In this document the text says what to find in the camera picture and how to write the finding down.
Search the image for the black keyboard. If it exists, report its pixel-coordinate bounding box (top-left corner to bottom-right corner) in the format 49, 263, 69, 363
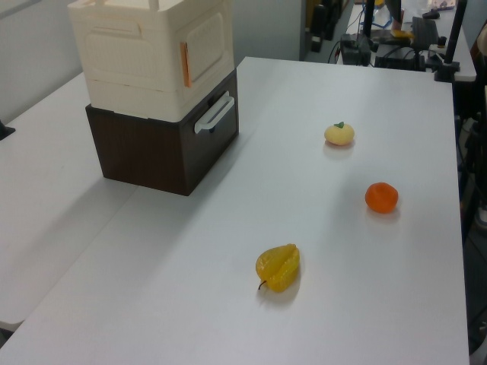
412, 16, 439, 51

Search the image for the orange door handle strip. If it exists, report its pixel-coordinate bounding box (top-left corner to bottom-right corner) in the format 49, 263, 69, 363
180, 40, 193, 89

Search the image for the yellow toy starfruit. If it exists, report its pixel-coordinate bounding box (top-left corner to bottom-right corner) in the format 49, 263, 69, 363
255, 243, 301, 294

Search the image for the black electronics box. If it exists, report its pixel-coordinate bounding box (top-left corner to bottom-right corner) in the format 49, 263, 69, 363
339, 33, 372, 66

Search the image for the dark brown drawer box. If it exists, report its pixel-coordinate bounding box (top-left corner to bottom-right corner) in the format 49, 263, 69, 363
84, 68, 240, 197

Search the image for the orange toy tangerine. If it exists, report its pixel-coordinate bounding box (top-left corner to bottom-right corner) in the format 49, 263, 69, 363
364, 182, 400, 214

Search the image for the flat black device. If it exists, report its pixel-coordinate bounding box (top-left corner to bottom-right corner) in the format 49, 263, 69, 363
374, 44, 425, 71

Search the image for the thin black pole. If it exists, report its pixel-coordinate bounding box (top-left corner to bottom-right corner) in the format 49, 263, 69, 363
361, 0, 377, 39

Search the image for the cream cabinet door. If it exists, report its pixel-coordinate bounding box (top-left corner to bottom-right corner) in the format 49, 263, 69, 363
180, 11, 227, 89

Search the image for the black pole clamp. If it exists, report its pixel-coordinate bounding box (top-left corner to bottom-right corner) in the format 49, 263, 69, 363
434, 59, 461, 83

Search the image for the cream plastic cabinet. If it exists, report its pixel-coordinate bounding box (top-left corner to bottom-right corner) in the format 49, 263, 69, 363
67, 0, 236, 122

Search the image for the black bracket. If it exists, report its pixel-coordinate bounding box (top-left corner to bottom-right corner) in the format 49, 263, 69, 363
0, 119, 17, 142

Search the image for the white drawer handle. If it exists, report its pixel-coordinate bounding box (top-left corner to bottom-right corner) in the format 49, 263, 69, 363
193, 90, 235, 135

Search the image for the thick black pole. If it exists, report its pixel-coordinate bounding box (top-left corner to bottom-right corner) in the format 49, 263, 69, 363
444, 0, 469, 66

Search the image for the pale yellow toy peach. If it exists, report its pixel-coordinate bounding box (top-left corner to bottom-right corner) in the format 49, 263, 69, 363
323, 121, 356, 147

